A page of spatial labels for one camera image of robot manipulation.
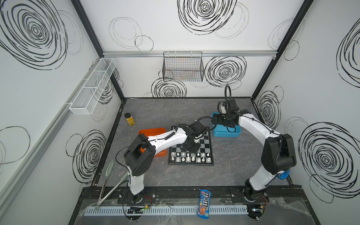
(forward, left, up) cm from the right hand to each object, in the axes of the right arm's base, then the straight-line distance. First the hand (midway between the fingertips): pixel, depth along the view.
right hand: (216, 121), depth 91 cm
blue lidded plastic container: (-32, -31, -3) cm, 45 cm away
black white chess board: (-20, +25, -10) cm, 33 cm away
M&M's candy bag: (-46, +11, -10) cm, 48 cm away
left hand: (-18, +14, -6) cm, 24 cm away
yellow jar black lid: (+3, +60, -3) cm, 60 cm away
